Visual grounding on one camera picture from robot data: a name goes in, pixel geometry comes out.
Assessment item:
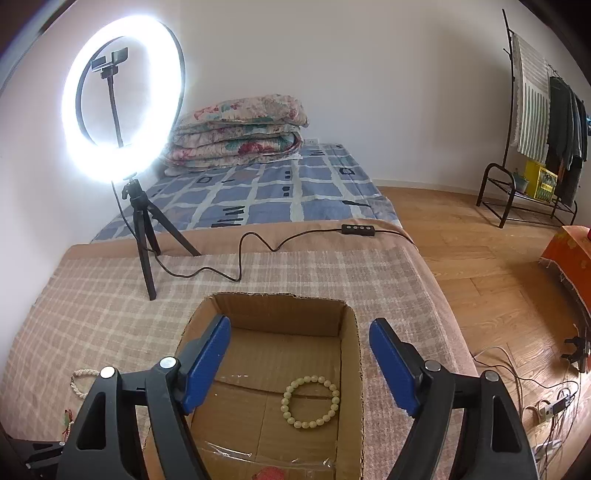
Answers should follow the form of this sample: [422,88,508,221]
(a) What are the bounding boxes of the cream bead bracelet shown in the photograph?
[280,374,341,430]

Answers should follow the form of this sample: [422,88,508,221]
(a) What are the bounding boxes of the twisted white pearl necklace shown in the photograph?
[69,367,101,399]

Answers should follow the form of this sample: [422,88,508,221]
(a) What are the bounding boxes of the floor cables and plugs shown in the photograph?
[469,345,583,467]

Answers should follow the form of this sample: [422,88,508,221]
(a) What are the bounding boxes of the black phone holder clamp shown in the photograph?
[90,47,129,80]

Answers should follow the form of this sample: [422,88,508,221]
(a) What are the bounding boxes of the beige checked blanket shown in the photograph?
[1,223,476,479]

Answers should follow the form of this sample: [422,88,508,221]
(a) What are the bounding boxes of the white ring light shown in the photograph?
[61,14,185,184]

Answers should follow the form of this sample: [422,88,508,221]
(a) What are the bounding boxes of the black clothes rack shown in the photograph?
[476,17,590,228]

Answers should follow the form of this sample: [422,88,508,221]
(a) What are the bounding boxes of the folded floral quilt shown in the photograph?
[159,94,308,170]

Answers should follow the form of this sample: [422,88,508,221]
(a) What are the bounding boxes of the black tripod stand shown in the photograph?
[120,177,200,301]

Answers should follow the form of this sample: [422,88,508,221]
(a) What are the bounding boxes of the blue patterned bed sheet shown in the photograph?
[89,142,406,245]

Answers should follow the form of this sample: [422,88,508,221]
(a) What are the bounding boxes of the yellow crate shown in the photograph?
[524,160,558,203]

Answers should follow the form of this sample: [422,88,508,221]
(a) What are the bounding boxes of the open cardboard box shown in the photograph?
[181,293,363,479]

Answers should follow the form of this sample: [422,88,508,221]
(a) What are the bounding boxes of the orange cloth covered table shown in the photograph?
[540,225,591,315]

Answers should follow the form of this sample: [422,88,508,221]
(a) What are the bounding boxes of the striped white towel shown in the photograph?
[512,33,551,165]

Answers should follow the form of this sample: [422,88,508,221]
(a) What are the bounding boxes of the dark hanging clothes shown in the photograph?
[546,76,588,208]

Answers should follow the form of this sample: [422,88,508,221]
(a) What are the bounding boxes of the black power cable with remote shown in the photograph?
[110,181,417,283]

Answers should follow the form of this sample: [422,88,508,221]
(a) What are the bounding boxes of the small black floor tripod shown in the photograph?
[561,326,590,374]

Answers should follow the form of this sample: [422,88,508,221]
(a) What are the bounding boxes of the red strap watch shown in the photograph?
[252,466,286,480]

